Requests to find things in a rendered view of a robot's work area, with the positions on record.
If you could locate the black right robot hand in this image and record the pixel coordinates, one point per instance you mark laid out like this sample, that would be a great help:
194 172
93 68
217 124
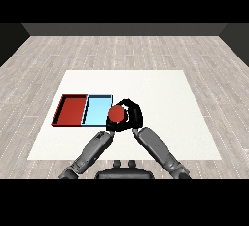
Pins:
136 114

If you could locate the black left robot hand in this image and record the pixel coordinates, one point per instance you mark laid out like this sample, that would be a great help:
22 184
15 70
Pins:
119 127

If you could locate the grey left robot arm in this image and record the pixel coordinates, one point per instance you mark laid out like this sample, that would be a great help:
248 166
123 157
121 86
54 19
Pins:
92 150

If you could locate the small red can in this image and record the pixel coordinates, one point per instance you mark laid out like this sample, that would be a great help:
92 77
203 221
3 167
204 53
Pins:
116 114

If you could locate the shallow light blue open box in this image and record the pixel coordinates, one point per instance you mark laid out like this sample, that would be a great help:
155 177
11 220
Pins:
96 110

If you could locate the shallow red open box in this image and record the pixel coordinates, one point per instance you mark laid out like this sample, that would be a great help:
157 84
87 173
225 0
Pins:
70 111

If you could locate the dark grey robot body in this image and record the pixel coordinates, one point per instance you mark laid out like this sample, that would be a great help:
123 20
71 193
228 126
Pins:
124 173

